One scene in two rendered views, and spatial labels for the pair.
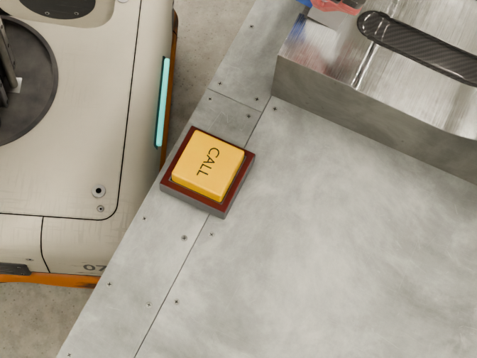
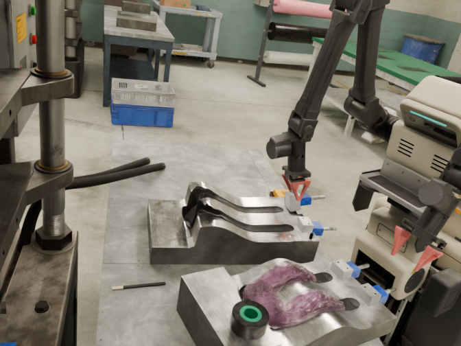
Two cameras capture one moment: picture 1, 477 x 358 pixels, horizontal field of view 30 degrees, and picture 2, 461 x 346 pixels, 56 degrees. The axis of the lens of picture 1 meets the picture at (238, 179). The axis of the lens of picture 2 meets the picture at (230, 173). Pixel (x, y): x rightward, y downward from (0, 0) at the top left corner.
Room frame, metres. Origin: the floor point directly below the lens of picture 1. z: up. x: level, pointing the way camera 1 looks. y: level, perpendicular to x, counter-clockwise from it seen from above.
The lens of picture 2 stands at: (1.51, -0.97, 1.59)
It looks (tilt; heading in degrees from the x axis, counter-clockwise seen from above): 26 degrees down; 146
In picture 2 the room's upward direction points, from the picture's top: 10 degrees clockwise
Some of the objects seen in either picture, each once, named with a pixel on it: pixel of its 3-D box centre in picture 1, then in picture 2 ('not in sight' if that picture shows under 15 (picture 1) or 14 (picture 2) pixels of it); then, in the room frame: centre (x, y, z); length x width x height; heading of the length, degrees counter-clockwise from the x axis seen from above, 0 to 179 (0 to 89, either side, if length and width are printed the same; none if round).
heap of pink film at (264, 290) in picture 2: not in sight; (293, 290); (0.92, -0.32, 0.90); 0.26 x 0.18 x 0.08; 90
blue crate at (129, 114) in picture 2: not in sight; (141, 109); (-2.53, 0.52, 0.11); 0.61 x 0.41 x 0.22; 75
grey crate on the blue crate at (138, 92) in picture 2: not in sight; (143, 93); (-2.53, 0.53, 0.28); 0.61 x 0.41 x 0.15; 75
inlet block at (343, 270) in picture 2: not in sight; (352, 269); (0.86, -0.06, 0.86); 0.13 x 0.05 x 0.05; 90
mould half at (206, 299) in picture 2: not in sight; (290, 305); (0.92, -0.33, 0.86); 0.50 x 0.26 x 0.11; 90
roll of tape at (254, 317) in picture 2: not in sight; (249, 319); (0.98, -0.50, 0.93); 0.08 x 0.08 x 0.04
